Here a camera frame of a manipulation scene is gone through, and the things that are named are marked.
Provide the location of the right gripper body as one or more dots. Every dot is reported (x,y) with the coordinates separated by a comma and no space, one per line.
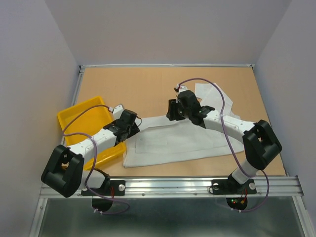
(184,112)

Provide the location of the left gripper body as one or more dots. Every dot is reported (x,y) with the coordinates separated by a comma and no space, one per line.
(132,130)

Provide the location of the white long sleeve shirt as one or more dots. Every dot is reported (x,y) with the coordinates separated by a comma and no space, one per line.
(162,141)

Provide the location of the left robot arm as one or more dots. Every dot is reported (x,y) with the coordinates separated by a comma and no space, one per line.
(64,170)

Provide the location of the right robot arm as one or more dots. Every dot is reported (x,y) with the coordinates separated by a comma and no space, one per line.
(260,143)

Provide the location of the yellow plastic tray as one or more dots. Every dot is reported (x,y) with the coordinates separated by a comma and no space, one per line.
(89,117)

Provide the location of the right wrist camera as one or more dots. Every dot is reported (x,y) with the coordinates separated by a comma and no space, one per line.
(180,88)

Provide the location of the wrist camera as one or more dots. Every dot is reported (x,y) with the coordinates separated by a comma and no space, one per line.
(118,110)
(180,88)

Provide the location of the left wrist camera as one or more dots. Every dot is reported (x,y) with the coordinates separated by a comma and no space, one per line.
(118,110)

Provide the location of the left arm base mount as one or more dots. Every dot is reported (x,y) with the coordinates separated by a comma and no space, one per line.
(105,198)

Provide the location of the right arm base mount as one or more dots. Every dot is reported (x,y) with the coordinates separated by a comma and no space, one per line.
(237,194)

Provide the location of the aluminium front rail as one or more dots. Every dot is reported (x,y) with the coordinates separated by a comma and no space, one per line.
(199,187)

